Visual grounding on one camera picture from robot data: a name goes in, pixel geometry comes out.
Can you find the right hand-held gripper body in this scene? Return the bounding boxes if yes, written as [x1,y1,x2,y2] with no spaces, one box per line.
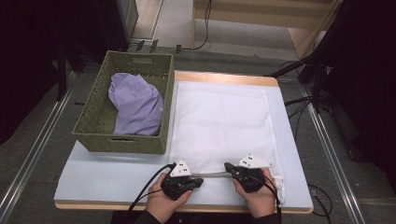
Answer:
[236,153,274,194]

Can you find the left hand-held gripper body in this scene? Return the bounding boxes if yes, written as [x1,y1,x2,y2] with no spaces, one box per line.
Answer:
[161,160,196,201]

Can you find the white mesh laundry bag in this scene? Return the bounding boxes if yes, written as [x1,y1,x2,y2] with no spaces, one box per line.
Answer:
[167,81,286,204]

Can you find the lavender garment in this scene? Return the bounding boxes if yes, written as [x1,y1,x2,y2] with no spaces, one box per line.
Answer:
[107,72,165,136]

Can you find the green woven basket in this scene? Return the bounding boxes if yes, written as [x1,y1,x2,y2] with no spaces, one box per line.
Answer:
[72,50,175,155]

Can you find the person's left hand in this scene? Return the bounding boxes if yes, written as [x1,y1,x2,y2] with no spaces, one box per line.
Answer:
[145,172,192,224]

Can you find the person's right hand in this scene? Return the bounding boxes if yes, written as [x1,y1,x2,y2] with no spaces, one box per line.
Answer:
[233,167,278,218]

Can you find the black metal stand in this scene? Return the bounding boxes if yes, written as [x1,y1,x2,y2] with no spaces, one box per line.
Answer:
[264,50,332,114]
[55,41,86,102]

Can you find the black cabinet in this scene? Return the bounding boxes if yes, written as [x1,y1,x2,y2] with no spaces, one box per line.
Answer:
[96,0,139,54]

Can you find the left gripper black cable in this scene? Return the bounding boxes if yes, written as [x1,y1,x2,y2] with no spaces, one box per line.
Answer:
[125,162,177,218]

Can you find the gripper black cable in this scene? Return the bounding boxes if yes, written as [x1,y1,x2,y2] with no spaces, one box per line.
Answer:
[264,176,283,224]
[125,162,177,218]

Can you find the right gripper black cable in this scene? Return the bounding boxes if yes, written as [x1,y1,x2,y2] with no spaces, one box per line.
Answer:
[264,176,283,224]

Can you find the looped black floor cable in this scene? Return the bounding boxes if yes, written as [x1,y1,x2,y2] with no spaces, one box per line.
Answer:
[307,183,333,217]

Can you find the metal floor rail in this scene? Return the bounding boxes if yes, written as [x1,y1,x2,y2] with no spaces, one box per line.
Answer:
[300,83,365,224]
[0,71,77,216]

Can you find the black floor cables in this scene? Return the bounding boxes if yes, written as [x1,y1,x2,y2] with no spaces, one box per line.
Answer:
[284,94,315,133]

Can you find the hanging black cable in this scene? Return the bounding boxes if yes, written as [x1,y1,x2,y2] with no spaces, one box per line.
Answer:
[178,0,213,52]

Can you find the wooden frame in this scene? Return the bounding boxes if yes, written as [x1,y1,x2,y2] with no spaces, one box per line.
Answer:
[191,0,344,60]

